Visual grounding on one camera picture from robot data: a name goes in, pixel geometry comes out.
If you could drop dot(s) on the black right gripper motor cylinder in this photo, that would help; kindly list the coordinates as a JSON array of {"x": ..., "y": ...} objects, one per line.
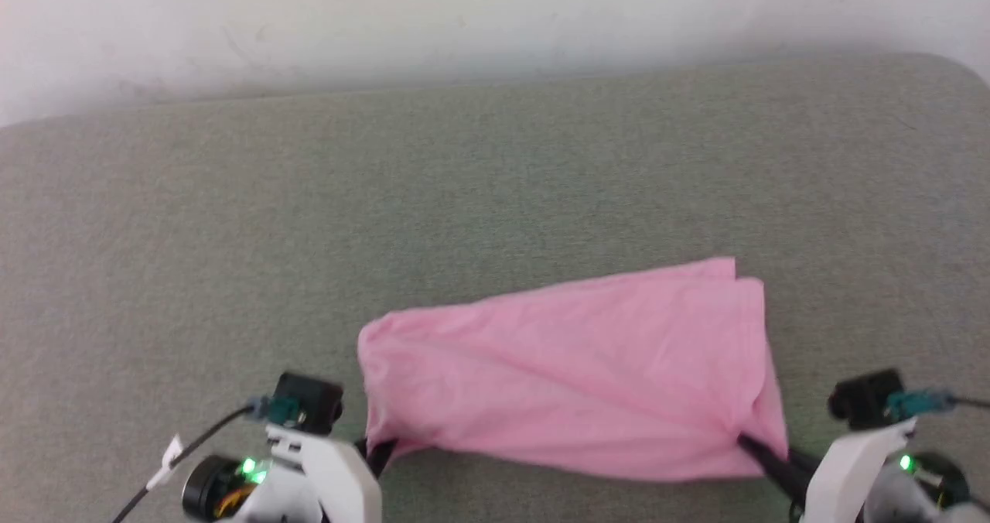
[{"x": 940, "y": 473}]

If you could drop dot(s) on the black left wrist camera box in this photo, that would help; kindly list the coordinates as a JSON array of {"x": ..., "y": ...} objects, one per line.
[{"x": 309, "y": 399}]

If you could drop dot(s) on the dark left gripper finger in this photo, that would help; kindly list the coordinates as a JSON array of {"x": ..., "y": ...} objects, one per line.
[{"x": 381, "y": 455}]

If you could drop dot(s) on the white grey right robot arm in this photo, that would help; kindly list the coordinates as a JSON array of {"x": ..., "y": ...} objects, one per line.
[{"x": 889, "y": 504}]

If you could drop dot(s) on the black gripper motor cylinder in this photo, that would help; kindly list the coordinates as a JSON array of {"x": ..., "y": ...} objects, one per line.
[
  {"x": 940, "y": 473},
  {"x": 213, "y": 488}
]

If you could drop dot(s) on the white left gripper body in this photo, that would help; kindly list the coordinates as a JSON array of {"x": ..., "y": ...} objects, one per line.
[{"x": 340, "y": 476}]

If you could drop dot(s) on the pink cloth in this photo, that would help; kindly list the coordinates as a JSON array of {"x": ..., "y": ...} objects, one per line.
[{"x": 588, "y": 376}]

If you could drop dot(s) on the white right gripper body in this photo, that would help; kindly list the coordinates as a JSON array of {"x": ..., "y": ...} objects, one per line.
[{"x": 847, "y": 469}]

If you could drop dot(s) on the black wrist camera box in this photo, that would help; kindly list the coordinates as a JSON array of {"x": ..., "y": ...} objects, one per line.
[
  {"x": 862, "y": 399},
  {"x": 309, "y": 399}
]

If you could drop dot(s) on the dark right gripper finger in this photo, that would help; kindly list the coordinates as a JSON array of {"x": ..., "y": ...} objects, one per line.
[
  {"x": 781, "y": 467},
  {"x": 806, "y": 459}
]

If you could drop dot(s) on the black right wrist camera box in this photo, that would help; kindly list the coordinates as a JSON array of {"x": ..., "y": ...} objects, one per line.
[{"x": 862, "y": 399}]

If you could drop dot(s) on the grey-green fabric sofa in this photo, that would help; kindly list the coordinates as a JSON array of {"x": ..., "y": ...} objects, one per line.
[{"x": 495, "y": 190}]

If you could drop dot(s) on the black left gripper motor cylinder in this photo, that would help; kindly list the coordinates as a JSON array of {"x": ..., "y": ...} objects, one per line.
[{"x": 213, "y": 488}]

